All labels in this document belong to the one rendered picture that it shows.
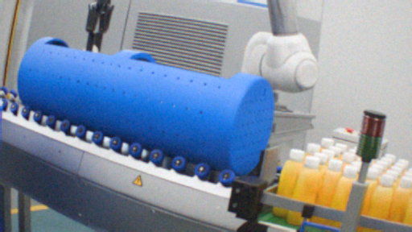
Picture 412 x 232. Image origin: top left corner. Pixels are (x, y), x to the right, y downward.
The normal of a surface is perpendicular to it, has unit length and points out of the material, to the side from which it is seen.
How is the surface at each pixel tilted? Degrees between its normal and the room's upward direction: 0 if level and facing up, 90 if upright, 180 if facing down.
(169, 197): 70
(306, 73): 93
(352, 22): 90
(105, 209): 108
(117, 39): 90
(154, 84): 59
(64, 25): 90
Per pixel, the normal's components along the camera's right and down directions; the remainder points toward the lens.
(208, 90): -0.28, -0.55
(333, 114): -0.55, 0.05
